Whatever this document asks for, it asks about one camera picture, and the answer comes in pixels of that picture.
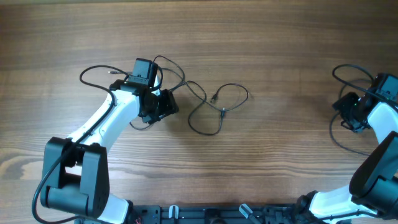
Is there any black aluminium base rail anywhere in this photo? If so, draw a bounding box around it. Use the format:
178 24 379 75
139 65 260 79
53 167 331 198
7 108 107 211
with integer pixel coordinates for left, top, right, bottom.
123 204 326 224

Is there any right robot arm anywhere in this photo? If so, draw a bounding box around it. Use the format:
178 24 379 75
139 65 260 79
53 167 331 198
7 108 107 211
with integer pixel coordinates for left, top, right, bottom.
292 73 397 223

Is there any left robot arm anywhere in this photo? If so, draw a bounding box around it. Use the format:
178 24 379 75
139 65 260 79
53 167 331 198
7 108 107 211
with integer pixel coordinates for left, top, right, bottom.
32 58 178 223

